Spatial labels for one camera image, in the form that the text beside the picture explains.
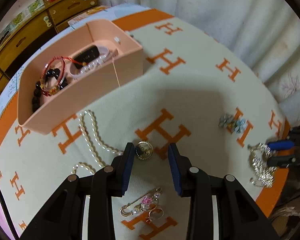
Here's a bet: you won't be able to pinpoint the black bead bracelet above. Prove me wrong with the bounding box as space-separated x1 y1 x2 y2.
31 68 69 113

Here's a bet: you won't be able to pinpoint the white pearl bracelet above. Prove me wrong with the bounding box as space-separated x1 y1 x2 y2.
78 55 108 74

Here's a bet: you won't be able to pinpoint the blue flower earrings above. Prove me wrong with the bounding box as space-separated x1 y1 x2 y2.
218 113 248 134

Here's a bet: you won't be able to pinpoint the red string bangle bracelet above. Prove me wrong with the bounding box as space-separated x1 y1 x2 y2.
39 56 87 97

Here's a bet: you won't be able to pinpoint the stack of books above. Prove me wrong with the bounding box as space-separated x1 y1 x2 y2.
68 5 109 26

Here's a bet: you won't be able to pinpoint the long pearl necklace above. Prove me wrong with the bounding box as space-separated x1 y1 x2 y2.
71 109 125 176

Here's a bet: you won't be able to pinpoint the gold round pendant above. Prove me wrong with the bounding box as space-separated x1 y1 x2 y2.
135 141 154 160

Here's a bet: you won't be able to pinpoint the pearl safety pin brooch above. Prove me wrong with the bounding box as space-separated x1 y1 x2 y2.
119 187 164 224

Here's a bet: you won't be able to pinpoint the pink cardboard box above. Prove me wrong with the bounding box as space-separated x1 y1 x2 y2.
17 20 143 134

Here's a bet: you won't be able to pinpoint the wooden desk with drawers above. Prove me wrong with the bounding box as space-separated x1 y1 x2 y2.
0 0 99 94

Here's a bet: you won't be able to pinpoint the orange H pattern blanket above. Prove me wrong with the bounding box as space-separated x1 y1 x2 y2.
0 9 287 239

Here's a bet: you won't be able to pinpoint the white floral curtain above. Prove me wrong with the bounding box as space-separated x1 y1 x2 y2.
100 0 300 126

